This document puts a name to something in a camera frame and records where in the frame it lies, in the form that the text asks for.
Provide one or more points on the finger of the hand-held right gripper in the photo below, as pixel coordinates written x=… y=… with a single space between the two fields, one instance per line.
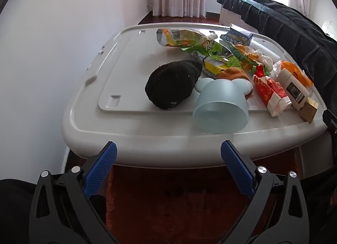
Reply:
x=331 y=121

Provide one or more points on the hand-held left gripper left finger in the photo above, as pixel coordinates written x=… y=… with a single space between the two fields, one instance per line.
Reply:
x=103 y=170

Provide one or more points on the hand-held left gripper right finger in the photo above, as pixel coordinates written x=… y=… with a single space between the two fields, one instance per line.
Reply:
x=237 y=170

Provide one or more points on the orange plastic wrapper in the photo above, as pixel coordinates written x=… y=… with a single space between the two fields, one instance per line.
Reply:
x=295 y=69

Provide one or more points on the red white paper packet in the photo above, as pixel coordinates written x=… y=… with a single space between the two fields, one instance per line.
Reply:
x=268 y=91

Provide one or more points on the orange trash bag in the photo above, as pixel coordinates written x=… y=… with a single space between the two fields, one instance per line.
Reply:
x=171 y=207

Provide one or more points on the green snack wrapper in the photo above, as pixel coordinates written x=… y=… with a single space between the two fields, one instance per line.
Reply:
x=210 y=48

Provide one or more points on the small brown box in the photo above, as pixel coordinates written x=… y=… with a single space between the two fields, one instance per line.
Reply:
x=309 y=109

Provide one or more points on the white plastic storage box lid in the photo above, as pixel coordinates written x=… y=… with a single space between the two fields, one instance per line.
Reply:
x=131 y=128

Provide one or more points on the white box with black label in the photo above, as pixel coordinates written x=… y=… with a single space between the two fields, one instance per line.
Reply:
x=289 y=80

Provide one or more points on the light blue eared cup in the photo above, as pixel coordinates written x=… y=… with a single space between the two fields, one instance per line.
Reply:
x=218 y=102

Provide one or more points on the red green toy car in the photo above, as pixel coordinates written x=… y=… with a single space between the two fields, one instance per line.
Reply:
x=259 y=71

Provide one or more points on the orange sock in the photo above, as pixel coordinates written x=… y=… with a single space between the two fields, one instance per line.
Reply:
x=231 y=73

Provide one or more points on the person's dark clothing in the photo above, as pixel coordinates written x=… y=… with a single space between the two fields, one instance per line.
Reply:
x=13 y=212

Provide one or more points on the dark blanket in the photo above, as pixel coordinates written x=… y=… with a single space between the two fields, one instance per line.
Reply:
x=289 y=23

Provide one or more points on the black knit hat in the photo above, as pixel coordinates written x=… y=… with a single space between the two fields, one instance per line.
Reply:
x=171 y=83

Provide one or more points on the orange green striped wrapper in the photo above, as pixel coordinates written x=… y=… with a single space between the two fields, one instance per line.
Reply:
x=244 y=54

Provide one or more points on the small blue carton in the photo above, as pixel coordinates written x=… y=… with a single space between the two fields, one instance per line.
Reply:
x=237 y=36

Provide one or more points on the white bed base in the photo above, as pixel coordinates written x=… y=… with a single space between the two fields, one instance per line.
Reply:
x=231 y=16

